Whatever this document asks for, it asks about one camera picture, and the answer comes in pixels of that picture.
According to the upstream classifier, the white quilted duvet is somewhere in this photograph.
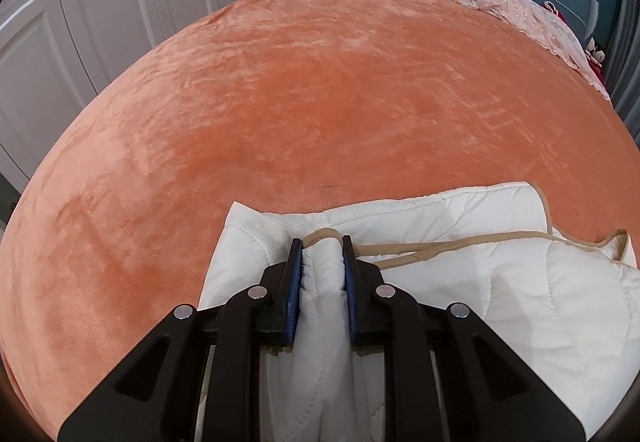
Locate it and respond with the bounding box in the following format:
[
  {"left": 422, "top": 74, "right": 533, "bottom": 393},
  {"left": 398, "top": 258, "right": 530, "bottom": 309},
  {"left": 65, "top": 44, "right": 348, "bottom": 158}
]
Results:
[{"left": 200, "top": 182, "right": 639, "bottom": 441}]

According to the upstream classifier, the grey blue curtain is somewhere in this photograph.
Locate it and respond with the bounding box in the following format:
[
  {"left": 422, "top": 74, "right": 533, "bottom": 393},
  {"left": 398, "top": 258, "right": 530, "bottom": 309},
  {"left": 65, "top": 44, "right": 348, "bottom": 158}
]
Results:
[{"left": 604, "top": 0, "right": 640, "bottom": 145}]

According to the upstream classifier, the red white plush toy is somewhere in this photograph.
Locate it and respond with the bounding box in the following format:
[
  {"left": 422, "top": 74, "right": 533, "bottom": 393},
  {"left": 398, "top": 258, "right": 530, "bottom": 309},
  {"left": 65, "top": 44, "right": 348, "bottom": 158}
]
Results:
[{"left": 585, "top": 37, "right": 605, "bottom": 80}]

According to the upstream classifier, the orange plush bed blanket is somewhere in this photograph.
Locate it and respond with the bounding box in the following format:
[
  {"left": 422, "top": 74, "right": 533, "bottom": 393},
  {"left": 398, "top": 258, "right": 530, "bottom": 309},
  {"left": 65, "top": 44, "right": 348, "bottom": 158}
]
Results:
[{"left": 1, "top": 0, "right": 639, "bottom": 436}]

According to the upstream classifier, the white panelled wardrobe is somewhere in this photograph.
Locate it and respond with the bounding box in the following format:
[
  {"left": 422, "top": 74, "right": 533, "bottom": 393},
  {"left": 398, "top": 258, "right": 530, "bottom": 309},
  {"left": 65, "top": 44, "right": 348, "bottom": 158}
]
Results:
[{"left": 1, "top": 0, "right": 236, "bottom": 191}]

